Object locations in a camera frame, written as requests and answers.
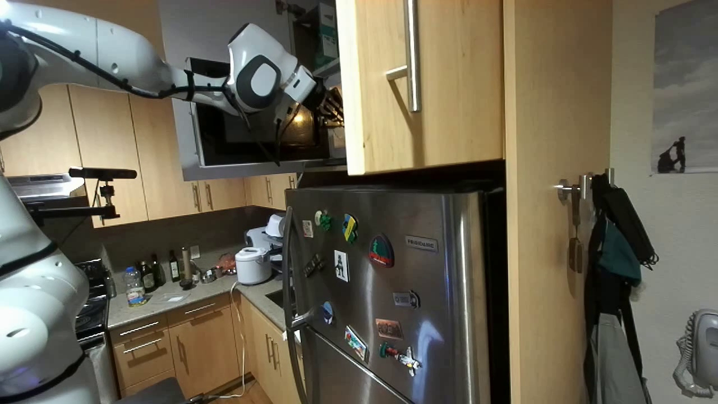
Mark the dark small magnet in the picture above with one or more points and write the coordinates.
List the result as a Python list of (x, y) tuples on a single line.
[(314, 265)]

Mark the green round magnet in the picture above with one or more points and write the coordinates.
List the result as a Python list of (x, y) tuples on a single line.
[(323, 220)]

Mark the stainless steel fridge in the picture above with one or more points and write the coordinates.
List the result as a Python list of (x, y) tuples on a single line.
[(434, 299)]

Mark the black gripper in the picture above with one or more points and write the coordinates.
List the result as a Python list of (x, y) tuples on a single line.
[(325, 102)]

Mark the grey range hood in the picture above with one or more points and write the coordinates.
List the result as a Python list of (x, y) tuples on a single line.
[(54, 188)]

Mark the wooden kitchen cabinets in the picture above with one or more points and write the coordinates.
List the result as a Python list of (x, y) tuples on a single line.
[(202, 344), (103, 136)]

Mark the white card magnet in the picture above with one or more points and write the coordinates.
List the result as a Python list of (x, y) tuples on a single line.
[(341, 265)]

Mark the photo magnet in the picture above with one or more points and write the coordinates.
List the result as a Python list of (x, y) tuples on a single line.
[(356, 344)]

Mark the clear bottle blue label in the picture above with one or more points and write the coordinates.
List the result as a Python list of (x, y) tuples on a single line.
[(135, 289)]

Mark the yellow blue magnet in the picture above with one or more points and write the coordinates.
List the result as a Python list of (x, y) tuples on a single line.
[(351, 228)]

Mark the dark oblong magnet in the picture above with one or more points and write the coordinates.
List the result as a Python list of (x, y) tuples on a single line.
[(406, 299)]

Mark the wooden upper kitchen cabinets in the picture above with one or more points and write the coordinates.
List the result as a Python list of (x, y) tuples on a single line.
[(103, 136)]

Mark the white wall phone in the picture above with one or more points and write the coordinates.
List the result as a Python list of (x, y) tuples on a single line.
[(703, 350)]

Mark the red countertop item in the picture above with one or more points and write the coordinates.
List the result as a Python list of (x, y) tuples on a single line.
[(224, 265)]

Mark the wooden lower kitchen cabinets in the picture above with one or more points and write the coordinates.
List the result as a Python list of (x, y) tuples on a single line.
[(202, 344)]

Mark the black camera on stand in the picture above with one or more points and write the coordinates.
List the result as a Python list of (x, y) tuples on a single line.
[(105, 194)]

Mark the green white box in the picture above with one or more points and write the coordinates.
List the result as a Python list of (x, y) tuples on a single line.
[(328, 34)]

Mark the tall grey bottle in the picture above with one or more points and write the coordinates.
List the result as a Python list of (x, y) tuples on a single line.
[(187, 271)]

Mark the white kettle on counter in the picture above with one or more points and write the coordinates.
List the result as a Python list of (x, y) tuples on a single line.
[(252, 267)]

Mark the red green triangle magnet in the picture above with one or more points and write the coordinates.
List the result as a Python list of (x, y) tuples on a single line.
[(379, 253)]

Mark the black stove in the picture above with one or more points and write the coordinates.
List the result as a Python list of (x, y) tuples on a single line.
[(100, 292)]

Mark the wooden cabinet door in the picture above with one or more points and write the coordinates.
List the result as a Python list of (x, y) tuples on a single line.
[(450, 91)]

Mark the teal hanging garment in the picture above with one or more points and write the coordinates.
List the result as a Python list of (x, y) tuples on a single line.
[(619, 254)]

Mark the white square magnet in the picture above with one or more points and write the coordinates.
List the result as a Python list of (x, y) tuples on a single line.
[(307, 230)]

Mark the grey wall picture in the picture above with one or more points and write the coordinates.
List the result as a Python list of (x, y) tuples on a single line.
[(687, 82)]

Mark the white figure magnet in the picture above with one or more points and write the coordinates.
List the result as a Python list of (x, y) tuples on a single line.
[(411, 363)]

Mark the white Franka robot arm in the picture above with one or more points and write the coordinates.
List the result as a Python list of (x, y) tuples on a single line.
[(261, 68)]

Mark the small dark bottle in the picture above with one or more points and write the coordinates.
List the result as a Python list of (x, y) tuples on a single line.
[(174, 267)]

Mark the red orange magnet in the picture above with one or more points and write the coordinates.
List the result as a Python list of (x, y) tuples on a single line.
[(388, 329)]

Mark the white kitchen appliance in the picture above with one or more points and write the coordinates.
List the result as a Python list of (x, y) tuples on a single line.
[(269, 233)]

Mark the dark glass bottle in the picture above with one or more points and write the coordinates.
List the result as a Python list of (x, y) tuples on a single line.
[(157, 271), (146, 277)]

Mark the grey hanging garment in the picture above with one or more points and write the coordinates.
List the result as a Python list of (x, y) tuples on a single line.
[(618, 366)]

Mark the black microwave oven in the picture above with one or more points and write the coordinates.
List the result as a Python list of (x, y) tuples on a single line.
[(238, 142)]

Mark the black hanging jacket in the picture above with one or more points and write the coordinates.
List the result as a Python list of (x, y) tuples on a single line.
[(625, 216)]

